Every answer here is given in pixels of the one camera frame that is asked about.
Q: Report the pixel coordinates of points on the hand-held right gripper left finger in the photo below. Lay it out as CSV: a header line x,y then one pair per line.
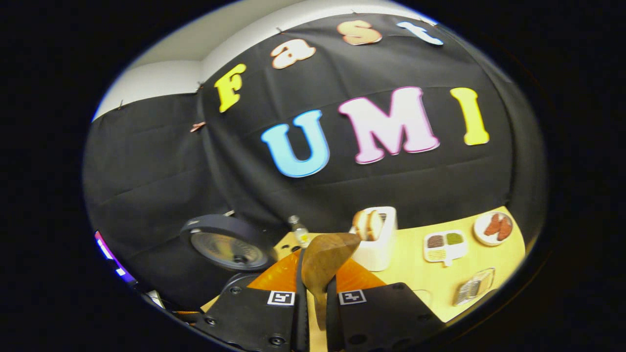
x,y
303,318

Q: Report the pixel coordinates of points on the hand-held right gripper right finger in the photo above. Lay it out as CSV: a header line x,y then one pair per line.
x,y
331,318

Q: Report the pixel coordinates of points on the wooden spoon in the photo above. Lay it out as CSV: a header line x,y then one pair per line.
x,y
327,259

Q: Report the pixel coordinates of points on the dark grey rice cooker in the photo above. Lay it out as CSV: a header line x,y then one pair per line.
x,y
230,249

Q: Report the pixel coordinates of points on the white toaster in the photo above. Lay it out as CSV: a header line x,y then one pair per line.
x,y
379,256

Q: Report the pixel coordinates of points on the small glass bottle yellow label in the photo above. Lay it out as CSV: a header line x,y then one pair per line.
x,y
300,234

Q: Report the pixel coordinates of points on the toast bread slice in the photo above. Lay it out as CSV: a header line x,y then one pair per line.
x,y
375,225
360,225

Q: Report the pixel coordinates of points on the white beans pile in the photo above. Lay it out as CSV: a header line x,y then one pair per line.
x,y
436,254

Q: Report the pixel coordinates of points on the brown beans pile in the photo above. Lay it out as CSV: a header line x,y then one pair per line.
x,y
435,241

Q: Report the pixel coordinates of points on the white divided bean dish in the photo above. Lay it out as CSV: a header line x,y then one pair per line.
x,y
457,250

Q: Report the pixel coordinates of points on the green beans pile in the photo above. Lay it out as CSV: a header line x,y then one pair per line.
x,y
454,238

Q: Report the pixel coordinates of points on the black backdrop cloth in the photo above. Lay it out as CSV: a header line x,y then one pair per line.
x,y
415,186

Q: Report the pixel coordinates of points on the white round plate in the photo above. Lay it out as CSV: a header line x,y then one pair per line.
x,y
480,234

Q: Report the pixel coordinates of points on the red meat piece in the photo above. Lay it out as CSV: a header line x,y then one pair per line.
x,y
492,225
504,229

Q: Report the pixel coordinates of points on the pink cloth clip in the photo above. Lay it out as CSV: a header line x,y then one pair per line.
x,y
198,126

